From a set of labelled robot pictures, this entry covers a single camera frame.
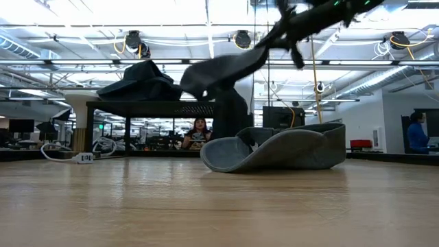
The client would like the black computer monitor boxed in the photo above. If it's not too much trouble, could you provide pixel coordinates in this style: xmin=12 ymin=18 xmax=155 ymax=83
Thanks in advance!
xmin=8 ymin=118 xmax=36 ymax=135

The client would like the long light strip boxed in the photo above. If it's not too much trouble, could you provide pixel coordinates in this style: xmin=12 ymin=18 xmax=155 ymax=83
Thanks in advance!
xmin=0 ymin=58 xmax=439 ymax=67

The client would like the black hanging cable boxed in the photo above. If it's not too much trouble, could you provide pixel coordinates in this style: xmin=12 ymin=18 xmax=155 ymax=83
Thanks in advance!
xmin=265 ymin=47 xmax=271 ymax=108

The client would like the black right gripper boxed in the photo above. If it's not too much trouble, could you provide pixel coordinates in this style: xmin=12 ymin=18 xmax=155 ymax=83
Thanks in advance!
xmin=256 ymin=0 xmax=351 ymax=69

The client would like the red box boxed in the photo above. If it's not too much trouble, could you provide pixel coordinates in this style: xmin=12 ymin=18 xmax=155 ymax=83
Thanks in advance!
xmin=349 ymin=139 xmax=374 ymax=151

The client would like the black equipment box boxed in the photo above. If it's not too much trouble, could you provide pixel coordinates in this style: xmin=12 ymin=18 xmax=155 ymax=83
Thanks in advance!
xmin=262 ymin=105 xmax=306 ymax=130

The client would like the person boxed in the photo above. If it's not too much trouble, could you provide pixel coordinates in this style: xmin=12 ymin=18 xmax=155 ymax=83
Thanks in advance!
xmin=181 ymin=117 xmax=214 ymax=151
xmin=406 ymin=111 xmax=431 ymax=155

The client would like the silver ventilation duct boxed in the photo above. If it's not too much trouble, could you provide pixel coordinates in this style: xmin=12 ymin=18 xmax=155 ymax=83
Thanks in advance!
xmin=337 ymin=43 xmax=439 ymax=101

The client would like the white round-top stand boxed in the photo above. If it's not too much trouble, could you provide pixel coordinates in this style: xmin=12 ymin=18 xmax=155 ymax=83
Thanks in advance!
xmin=64 ymin=93 xmax=99 ymax=153

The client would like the white power strip with cable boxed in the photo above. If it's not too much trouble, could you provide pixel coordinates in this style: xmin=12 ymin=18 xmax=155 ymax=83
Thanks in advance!
xmin=40 ymin=136 xmax=119 ymax=165

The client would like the grey washed baseball cap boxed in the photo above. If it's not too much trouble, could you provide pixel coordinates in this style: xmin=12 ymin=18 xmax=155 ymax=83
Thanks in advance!
xmin=200 ymin=122 xmax=347 ymax=174
xmin=179 ymin=43 xmax=272 ymax=140

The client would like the blue denim baseball cap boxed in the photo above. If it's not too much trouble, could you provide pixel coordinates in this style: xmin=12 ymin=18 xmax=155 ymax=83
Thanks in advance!
xmin=95 ymin=60 xmax=183 ymax=102

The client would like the white wall box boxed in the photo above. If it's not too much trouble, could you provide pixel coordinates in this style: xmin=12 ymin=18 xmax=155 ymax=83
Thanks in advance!
xmin=372 ymin=126 xmax=382 ymax=150

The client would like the black perforated metal stand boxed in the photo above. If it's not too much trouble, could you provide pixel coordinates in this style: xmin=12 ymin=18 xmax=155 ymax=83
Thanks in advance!
xmin=84 ymin=100 xmax=220 ymax=158

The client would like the yellow extension cable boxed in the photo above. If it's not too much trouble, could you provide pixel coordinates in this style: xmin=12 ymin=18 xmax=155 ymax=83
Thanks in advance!
xmin=308 ymin=34 xmax=324 ymax=125

